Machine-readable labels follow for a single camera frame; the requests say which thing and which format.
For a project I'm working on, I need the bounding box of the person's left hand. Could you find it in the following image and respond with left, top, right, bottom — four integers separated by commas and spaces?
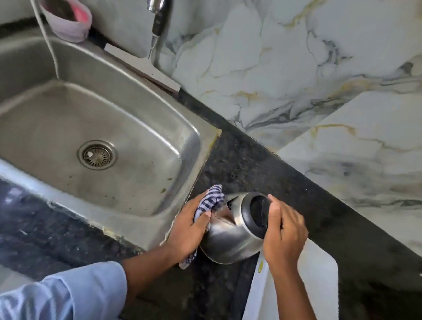
161, 187, 215, 266

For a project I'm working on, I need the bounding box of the person's right hand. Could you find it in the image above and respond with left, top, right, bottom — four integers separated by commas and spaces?
260, 194, 312, 276

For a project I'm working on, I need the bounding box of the blue white checked cloth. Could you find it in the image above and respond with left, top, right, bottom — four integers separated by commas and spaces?
178, 181, 227, 273

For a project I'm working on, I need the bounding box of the stainless steel electric kettle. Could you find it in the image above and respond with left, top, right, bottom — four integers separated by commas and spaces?
198, 187, 273, 269

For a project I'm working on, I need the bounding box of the person's left forearm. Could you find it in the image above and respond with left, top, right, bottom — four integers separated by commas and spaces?
117, 240, 175, 310

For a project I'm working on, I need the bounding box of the person's right forearm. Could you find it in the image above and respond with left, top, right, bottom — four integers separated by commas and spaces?
266, 263, 332, 320

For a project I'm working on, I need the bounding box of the white plastic tray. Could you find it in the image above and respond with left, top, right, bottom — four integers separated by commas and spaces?
241, 233, 349, 320

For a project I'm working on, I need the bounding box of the metal sink drain strainer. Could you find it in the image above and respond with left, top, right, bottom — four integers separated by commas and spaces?
76, 138, 119, 173

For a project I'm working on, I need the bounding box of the light blue shirt sleeve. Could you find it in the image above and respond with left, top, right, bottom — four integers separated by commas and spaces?
0, 251, 131, 320

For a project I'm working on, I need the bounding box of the white tile strip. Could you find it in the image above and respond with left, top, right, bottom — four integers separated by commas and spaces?
100, 43, 185, 95

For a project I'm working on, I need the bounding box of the stainless steel sink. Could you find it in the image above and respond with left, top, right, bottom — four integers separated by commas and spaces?
0, 23, 230, 258

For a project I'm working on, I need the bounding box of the black faucet nozzle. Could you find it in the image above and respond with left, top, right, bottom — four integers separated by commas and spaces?
151, 0, 173, 39

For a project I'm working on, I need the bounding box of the pink white scrubber holder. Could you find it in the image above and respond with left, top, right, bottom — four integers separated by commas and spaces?
36, 0, 95, 45

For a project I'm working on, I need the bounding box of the dark scrubber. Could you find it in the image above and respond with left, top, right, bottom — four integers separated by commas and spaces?
41, 0, 79, 22

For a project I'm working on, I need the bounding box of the white hose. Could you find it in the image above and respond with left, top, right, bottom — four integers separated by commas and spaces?
6, 0, 68, 80

